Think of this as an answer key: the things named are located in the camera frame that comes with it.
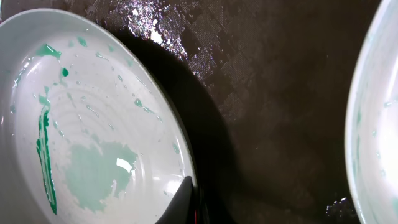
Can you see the dark brown serving tray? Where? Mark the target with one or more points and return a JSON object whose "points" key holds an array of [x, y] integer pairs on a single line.
{"points": [[261, 87]]}

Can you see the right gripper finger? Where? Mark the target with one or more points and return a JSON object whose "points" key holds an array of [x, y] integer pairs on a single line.
{"points": [[181, 209]]}

